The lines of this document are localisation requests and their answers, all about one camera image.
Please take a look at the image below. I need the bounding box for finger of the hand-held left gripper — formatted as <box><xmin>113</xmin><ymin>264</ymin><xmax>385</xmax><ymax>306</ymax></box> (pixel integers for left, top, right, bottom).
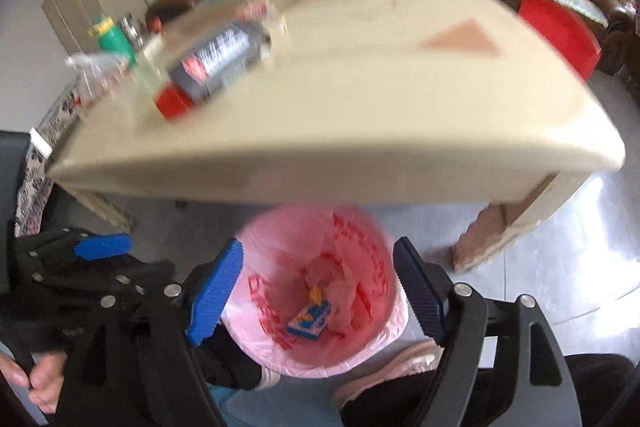
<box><xmin>12</xmin><ymin>227</ymin><xmax>176</xmax><ymax>323</ymax></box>

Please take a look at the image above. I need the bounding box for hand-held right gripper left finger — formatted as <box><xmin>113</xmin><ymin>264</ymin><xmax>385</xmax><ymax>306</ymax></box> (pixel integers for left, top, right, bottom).
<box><xmin>52</xmin><ymin>237</ymin><xmax>245</xmax><ymax>427</ymax></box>

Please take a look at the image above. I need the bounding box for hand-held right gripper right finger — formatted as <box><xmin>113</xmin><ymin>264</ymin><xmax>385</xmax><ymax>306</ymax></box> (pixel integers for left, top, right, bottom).
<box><xmin>392</xmin><ymin>236</ymin><xmax>585</xmax><ymax>427</ymax></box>

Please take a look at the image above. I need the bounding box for trash bin with pink bag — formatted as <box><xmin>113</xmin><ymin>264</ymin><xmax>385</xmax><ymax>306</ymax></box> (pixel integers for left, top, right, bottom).
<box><xmin>220</xmin><ymin>203</ymin><xmax>410</xmax><ymax>379</ymax></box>

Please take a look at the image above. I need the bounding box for blue medicine box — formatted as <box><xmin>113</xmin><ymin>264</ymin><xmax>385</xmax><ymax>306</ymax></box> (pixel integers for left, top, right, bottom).
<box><xmin>286</xmin><ymin>299</ymin><xmax>335</xmax><ymax>340</ymax></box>

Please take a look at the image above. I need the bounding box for person's left hand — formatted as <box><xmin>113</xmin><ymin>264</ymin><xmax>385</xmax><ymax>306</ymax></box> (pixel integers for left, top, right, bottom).
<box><xmin>0</xmin><ymin>351</ymin><xmax>69</xmax><ymax>414</ymax></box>

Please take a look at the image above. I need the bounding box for person's black left trouser leg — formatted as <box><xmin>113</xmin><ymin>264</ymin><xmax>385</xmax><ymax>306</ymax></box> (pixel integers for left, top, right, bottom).
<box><xmin>197</xmin><ymin>332</ymin><xmax>264</xmax><ymax>392</ymax></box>

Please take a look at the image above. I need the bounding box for person's black trouser leg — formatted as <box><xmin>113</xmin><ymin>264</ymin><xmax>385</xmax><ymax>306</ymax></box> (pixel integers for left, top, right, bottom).
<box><xmin>197</xmin><ymin>332</ymin><xmax>264</xmax><ymax>392</ymax></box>
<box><xmin>340</xmin><ymin>352</ymin><xmax>637</xmax><ymax>427</ymax></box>

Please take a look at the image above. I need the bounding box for person's pink right shoe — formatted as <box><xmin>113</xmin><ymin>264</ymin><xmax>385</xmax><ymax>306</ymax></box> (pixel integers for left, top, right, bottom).
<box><xmin>331</xmin><ymin>339</ymin><xmax>444</xmax><ymax>412</ymax></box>

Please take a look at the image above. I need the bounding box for person's white left shoe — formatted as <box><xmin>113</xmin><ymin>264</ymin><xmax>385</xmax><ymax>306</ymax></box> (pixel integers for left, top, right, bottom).
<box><xmin>257</xmin><ymin>364</ymin><xmax>282</xmax><ymax>392</ymax></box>

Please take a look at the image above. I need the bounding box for black and white patterned cloth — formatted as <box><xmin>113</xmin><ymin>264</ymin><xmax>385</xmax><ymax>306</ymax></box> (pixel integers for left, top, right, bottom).
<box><xmin>14</xmin><ymin>79</ymin><xmax>88</xmax><ymax>239</ymax></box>

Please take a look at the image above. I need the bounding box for small red box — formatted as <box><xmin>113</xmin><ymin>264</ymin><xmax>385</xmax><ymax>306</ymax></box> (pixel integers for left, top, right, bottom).
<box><xmin>152</xmin><ymin>84</ymin><xmax>196</xmax><ymax>122</ymax></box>

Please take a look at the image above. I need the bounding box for clear bag of nuts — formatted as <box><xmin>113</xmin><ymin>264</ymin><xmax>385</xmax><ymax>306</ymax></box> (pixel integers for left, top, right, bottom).
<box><xmin>65</xmin><ymin>49</ymin><xmax>132</xmax><ymax>100</ymax></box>

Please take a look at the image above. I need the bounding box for beige coffee table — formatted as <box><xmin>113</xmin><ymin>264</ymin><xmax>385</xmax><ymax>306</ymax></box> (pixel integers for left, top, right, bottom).
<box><xmin>45</xmin><ymin>0</ymin><xmax>627</xmax><ymax>273</ymax></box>

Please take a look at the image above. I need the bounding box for person's black right trouser leg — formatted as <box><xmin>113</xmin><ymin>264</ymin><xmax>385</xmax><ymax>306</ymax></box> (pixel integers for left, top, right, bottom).
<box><xmin>340</xmin><ymin>352</ymin><xmax>637</xmax><ymax>427</ymax></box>

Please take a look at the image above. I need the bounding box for green thermos bottle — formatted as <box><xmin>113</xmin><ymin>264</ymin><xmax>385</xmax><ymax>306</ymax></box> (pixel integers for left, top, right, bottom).
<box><xmin>87</xmin><ymin>14</ymin><xmax>138</xmax><ymax>68</ymax></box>

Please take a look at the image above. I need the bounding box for grey box with red label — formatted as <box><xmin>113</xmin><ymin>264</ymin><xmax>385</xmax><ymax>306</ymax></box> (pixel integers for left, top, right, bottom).
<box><xmin>165</xmin><ymin>21</ymin><xmax>273</xmax><ymax>102</ymax></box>

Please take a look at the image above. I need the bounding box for clear glass jar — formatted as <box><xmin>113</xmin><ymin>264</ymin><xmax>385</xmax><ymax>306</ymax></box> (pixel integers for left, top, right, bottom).
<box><xmin>119</xmin><ymin>13</ymin><xmax>148</xmax><ymax>50</ymax></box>

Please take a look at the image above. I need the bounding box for red plastic stool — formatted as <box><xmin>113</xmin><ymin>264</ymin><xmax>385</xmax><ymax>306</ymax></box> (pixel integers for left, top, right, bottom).
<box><xmin>517</xmin><ymin>0</ymin><xmax>602</xmax><ymax>82</ymax></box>

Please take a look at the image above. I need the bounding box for blue armchair seat cover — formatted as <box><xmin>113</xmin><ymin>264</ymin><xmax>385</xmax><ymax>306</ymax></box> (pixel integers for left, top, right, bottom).
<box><xmin>542</xmin><ymin>0</ymin><xmax>612</xmax><ymax>28</ymax></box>

